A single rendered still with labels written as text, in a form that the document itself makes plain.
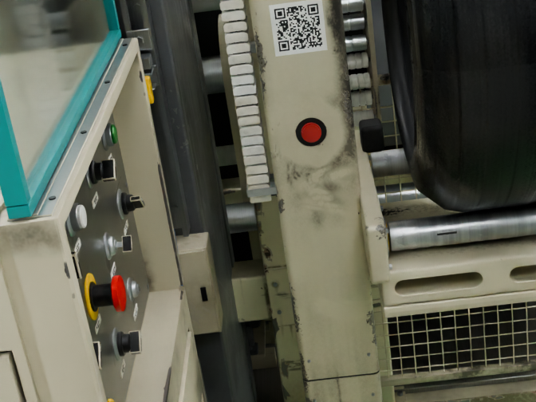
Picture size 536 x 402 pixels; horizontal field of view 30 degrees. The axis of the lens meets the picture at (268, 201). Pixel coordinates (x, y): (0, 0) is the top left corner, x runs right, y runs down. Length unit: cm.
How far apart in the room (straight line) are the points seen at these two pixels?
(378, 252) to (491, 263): 17
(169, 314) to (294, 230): 27
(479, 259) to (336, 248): 23
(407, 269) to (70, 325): 73
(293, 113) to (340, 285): 30
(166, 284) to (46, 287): 61
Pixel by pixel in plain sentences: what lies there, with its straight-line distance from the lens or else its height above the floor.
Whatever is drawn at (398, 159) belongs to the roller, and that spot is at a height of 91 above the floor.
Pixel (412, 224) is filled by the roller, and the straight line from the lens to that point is 149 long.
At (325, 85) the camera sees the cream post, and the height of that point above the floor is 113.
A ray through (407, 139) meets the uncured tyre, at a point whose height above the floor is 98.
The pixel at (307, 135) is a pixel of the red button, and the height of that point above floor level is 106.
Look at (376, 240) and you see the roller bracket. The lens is 144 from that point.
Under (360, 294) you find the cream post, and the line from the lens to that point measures 162.
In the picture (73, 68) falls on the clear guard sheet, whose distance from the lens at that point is 107.
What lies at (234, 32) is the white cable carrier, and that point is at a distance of 146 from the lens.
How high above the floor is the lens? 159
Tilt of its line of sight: 24 degrees down
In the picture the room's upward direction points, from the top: 8 degrees counter-clockwise
